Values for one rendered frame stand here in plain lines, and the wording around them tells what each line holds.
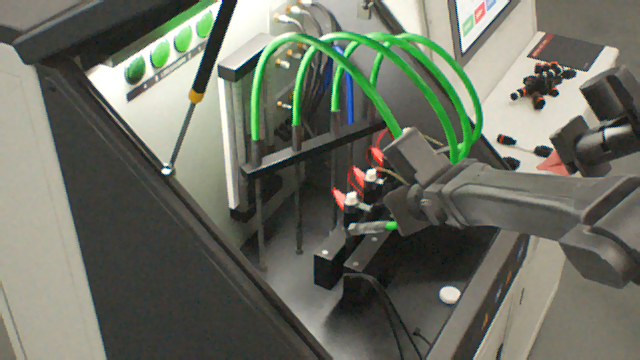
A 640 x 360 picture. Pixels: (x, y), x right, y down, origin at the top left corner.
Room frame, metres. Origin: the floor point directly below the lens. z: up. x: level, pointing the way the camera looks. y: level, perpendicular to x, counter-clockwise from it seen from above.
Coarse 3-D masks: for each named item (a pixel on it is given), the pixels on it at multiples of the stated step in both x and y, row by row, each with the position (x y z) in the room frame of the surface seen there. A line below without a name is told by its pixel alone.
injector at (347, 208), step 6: (348, 204) 1.09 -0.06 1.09; (354, 204) 1.09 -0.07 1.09; (348, 210) 1.08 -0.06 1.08; (354, 210) 1.08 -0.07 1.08; (348, 216) 1.08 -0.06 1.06; (354, 216) 1.08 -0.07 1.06; (348, 222) 1.08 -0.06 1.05; (354, 222) 1.09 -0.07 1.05; (348, 234) 1.09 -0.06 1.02; (348, 240) 1.09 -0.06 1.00; (354, 240) 1.09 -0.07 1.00; (348, 246) 1.09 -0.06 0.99; (354, 246) 1.09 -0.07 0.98; (348, 252) 1.09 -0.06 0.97; (348, 258) 1.09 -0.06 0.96
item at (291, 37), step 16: (272, 48) 1.15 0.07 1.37; (320, 48) 1.06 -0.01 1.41; (352, 64) 1.03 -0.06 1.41; (256, 80) 1.18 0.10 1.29; (256, 96) 1.18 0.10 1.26; (368, 96) 0.99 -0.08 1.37; (256, 112) 1.19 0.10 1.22; (384, 112) 0.97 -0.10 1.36; (256, 128) 1.19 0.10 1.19; (400, 128) 0.96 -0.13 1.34; (256, 144) 1.19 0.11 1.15
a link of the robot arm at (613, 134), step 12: (612, 120) 0.99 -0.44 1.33; (624, 120) 0.96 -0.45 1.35; (636, 120) 0.95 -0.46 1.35; (612, 132) 0.96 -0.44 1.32; (624, 132) 0.95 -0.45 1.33; (636, 132) 0.94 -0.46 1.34; (612, 144) 0.95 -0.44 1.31; (624, 144) 0.94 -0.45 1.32; (636, 144) 0.93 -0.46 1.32; (624, 156) 0.96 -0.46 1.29
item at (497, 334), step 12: (516, 276) 1.22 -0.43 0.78; (516, 288) 1.23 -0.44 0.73; (504, 300) 1.15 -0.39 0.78; (504, 312) 1.16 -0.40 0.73; (492, 324) 1.08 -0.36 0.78; (504, 324) 1.19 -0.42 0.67; (492, 336) 1.10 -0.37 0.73; (504, 336) 1.21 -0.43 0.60; (480, 348) 1.02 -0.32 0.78; (492, 348) 1.12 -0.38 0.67; (504, 348) 1.24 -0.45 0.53
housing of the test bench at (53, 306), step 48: (0, 0) 1.04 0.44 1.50; (48, 0) 1.04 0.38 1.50; (0, 48) 0.98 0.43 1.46; (0, 96) 1.00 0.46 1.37; (0, 144) 1.01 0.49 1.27; (48, 144) 0.96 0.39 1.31; (0, 192) 1.03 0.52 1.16; (48, 192) 0.97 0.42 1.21; (0, 240) 1.05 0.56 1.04; (48, 240) 0.99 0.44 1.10; (0, 288) 1.08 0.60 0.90; (48, 288) 1.01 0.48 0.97; (48, 336) 1.03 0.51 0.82; (96, 336) 0.96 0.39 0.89
